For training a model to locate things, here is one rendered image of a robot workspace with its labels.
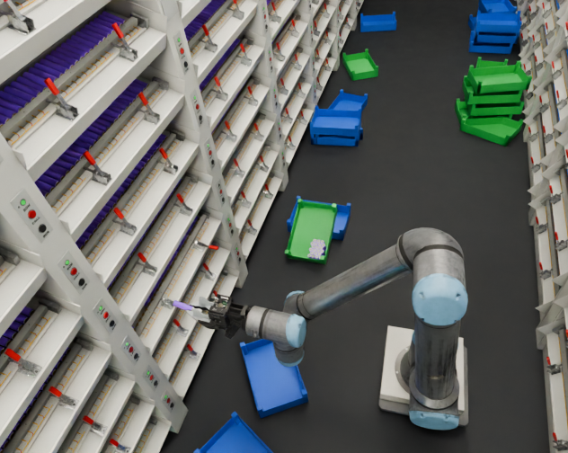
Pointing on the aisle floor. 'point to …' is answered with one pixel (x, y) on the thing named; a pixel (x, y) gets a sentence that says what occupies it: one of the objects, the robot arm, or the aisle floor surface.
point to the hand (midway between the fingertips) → (192, 309)
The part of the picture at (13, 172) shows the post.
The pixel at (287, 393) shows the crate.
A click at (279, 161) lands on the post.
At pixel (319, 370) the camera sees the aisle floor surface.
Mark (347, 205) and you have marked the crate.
